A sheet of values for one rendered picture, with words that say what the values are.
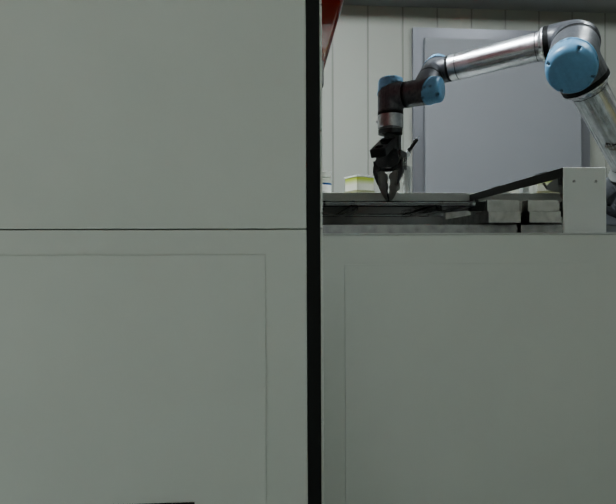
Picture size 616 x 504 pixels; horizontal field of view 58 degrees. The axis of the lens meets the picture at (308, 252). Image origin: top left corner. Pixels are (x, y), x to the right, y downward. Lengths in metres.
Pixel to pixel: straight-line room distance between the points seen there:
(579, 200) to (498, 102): 2.50
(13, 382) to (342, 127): 2.83
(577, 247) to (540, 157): 2.60
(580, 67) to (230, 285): 1.01
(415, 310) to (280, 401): 0.35
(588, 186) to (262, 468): 0.87
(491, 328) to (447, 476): 0.30
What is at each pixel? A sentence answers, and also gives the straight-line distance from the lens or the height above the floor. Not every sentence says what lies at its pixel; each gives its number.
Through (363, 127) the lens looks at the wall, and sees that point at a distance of 3.53.
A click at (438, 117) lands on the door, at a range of 3.60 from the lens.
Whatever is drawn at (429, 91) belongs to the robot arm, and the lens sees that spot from 1.64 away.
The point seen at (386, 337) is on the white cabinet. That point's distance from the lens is 1.10.
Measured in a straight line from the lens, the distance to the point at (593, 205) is 1.32.
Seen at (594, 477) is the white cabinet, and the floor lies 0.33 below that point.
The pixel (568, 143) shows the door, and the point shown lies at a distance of 3.90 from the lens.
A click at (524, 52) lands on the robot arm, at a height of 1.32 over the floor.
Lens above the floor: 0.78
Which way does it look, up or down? level
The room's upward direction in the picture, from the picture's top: straight up
